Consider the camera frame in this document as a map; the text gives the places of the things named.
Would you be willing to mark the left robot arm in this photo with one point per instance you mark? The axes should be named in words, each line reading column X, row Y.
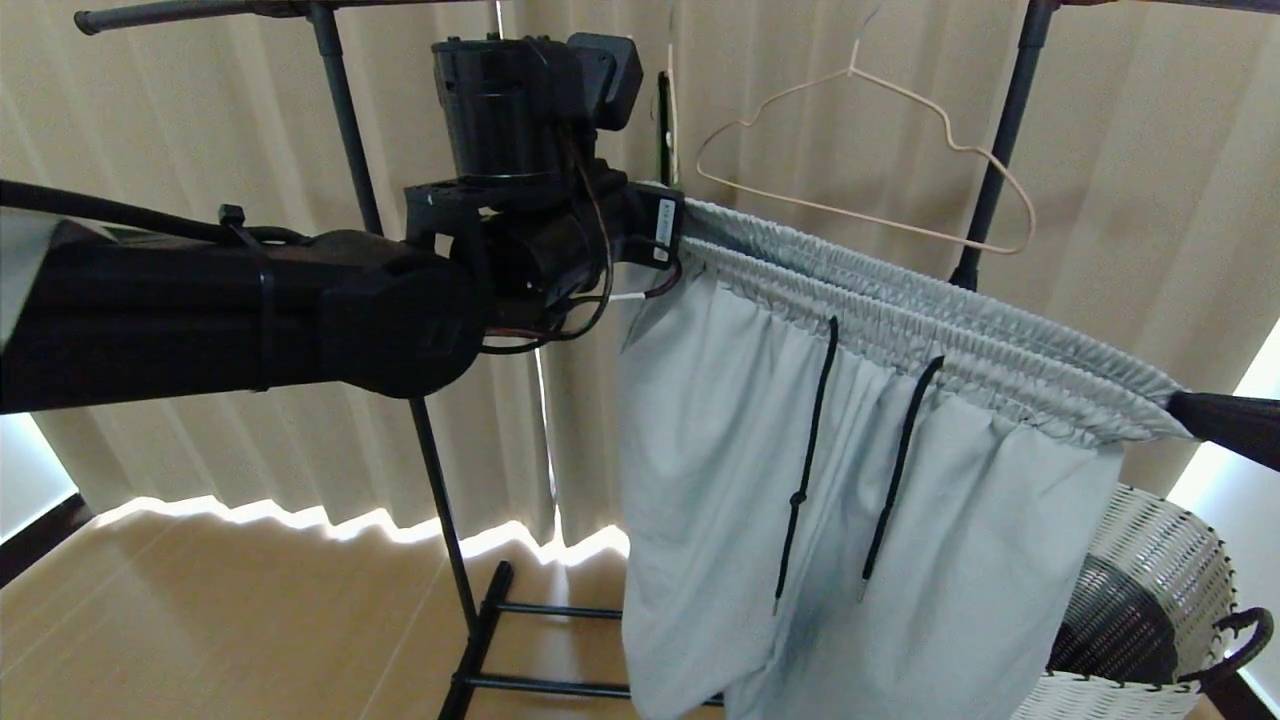
column 200, row 320

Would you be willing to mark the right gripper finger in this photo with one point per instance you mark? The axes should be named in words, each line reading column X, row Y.
column 1240, row 430

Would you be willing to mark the pale grey shorts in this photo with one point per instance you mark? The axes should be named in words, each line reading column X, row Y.
column 720, row 450

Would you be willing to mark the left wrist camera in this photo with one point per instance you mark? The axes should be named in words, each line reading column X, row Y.
column 610, row 80

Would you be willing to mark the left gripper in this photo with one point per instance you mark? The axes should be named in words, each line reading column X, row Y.
column 560, row 250

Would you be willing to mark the beige curtain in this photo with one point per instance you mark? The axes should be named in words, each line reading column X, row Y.
column 180, row 120

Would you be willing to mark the white laundry basket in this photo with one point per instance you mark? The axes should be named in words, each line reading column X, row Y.
column 1160, row 540

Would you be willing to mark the black clothes rack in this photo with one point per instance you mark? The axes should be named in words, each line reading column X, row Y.
column 348, row 120

